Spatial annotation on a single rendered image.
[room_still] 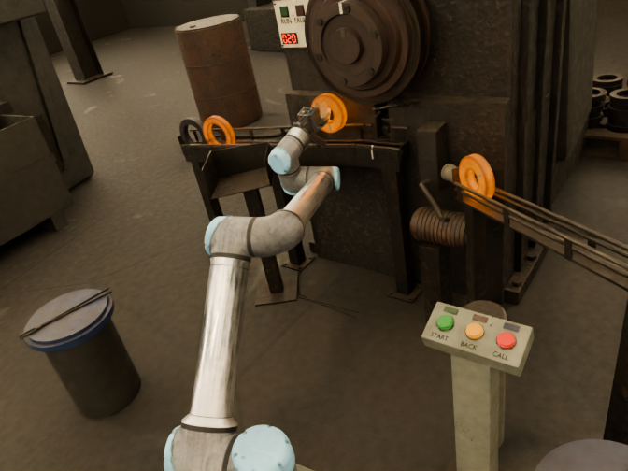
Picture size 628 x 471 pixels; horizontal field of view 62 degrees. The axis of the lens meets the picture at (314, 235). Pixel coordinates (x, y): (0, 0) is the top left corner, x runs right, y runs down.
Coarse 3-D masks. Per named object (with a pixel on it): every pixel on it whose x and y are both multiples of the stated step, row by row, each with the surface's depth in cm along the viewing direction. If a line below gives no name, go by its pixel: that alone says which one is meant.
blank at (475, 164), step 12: (468, 156) 167; (480, 156) 165; (468, 168) 169; (480, 168) 163; (468, 180) 173; (480, 180) 165; (492, 180) 163; (468, 192) 174; (480, 192) 167; (492, 192) 165
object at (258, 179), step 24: (264, 144) 228; (216, 168) 234; (240, 168) 234; (264, 168) 232; (216, 192) 224; (240, 192) 218; (264, 216) 236; (264, 264) 245; (264, 288) 259; (288, 288) 255
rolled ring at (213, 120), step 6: (210, 120) 256; (216, 120) 254; (222, 120) 254; (204, 126) 261; (210, 126) 262; (222, 126) 254; (228, 126) 254; (204, 132) 263; (210, 132) 264; (228, 132) 254; (234, 132) 256; (210, 138) 264; (228, 138) 256; (234, 138) 257
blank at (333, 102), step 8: (320, 96) 209; (328, 96) 207; (336, 96) 208; (312, 104) 213; (320, 104) 211; (328, 104) 208; (336, 104) 206; (336, 112) 208; (344, 112) 208; (336, 120) 210; (344, 120) 209; (328, 128) 215; (336, 128) 212
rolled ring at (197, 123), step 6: (186, 120) 267; (192, 120) 265; (198, 120) 266; (180, 126) 272; (186, 126) 272; (198, 126) 265; (180, 132) 275; (186, 132) 275; (186, 138) 275; (204, 138) 267
